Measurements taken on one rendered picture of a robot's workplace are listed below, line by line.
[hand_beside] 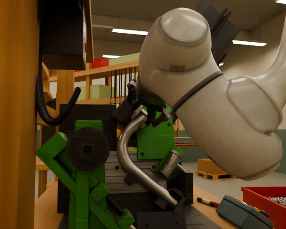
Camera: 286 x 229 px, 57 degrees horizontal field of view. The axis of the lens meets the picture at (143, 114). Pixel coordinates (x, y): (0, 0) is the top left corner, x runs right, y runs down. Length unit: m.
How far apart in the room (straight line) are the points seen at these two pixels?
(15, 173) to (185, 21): 0.41
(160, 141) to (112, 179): 0.18
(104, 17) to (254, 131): 8.08
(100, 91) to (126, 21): 4.72
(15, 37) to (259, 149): 0.48
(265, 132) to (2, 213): 0.48
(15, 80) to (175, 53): 0.32
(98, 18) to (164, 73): 7.97
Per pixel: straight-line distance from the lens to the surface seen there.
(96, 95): 4.03
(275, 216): 1.02
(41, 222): 0.91
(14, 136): 0.56
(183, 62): 0.39
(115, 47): 10.32
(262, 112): 0.42
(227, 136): 0.40
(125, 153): 0.74
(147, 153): 0.78
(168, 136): 0.81
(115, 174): 0.77
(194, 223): 0.80
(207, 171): 7.02
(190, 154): 10.71
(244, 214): 0.78
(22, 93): 0.57
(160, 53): 0.39
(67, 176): 0.50
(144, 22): 8.58
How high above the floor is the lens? 1.15
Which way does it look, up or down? 4 degrees up
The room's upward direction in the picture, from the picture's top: straight up
